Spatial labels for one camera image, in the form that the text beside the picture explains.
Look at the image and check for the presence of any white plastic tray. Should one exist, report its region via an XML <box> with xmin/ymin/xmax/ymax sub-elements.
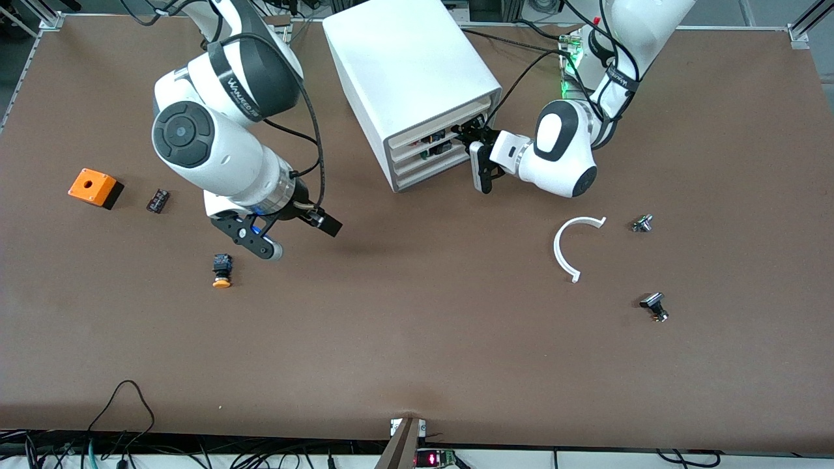
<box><xmin>391</xmin><ymin>117</ymin><xmax>480</xmax><ymax>165</ymax></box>

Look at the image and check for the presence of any cream cabinet drawer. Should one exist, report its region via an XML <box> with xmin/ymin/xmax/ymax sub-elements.
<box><xmin>393</xmin><ymin>134</ymin><xmax>476</xmax><ymax>177</ymax></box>
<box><xmin>390</xmin><ymin>96</ymin><xmax>493</xmax><ymax>152</ymax></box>
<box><xmin>395</xmin><ymin>147</ymin><xmax>480</xmax><ymax>188</ymax></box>

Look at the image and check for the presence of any white drawer cabinet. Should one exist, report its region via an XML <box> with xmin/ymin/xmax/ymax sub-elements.
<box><xmin>323</xmin><ymin>0</ymin><xmax>503</xmax><ymax>193</ymax></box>

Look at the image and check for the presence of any yellow push button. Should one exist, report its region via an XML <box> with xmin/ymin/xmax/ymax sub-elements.
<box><xmin>212</xmin><ymin>253</ymin><xmax>234</xmax><ymax>289</ymax></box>

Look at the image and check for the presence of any device with red display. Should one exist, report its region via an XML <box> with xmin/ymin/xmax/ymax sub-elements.
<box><xmin>415</xmin><ymin>448</ymin><xmax>458</xmax><ymax>468</ymax></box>

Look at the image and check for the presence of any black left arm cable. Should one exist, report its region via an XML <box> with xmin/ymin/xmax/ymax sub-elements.
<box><xmin>485</xmin><ymin>0</ymin><xmax>646</xmax><ymax>131</ymax></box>

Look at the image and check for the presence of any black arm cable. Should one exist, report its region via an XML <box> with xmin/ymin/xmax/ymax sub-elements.
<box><xmin>485</xmin><ymin>0</ymin><xmax>646</xmax><ymax>131</ymax></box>
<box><xmin>261</xmin><ymin>33</ymin><xmax>326</xmax><ymax>216</ymax></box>

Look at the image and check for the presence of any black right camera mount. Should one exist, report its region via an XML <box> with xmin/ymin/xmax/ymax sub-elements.
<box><xmin>210</xmin><ymin>210</ymin><xmax>282</xmax><ymax>261</ymax></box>

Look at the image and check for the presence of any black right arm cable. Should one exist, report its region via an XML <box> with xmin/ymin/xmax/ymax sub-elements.
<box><xmin>261</xmin><ymin>33</ymin><xmax>326</xmax><ymax>216</ymax></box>

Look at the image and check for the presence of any black cable on table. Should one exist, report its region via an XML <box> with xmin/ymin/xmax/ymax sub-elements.
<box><xmin>459</xmin><ymin>27</ymin><xmax>577</xmax><ymax>56</ymax></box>

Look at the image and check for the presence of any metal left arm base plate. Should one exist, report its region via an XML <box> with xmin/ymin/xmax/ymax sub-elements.
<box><xmin>558</xmin><ymin>29</ymin><xmax>590</xmax><ymax>98</ymax></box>

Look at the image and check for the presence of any white C-shaped plastic ring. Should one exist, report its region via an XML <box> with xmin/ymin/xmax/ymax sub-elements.
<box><xmin>553</xmin><ymin>216</ymin><xmax>607</xmax><ymax>284</ymax></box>

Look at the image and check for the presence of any orange button enclosure box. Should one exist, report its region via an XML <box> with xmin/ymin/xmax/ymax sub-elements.
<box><xmin>68</xmin><ymin>168</ymin><xmax>124</xmax><ymax>210</ymax></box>

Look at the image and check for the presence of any thin black looped cable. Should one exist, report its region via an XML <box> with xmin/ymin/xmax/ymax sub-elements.
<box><xmin>87</xmin><ymin>380</ymin><xmax>156</xmax><ymax>450</ymax></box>

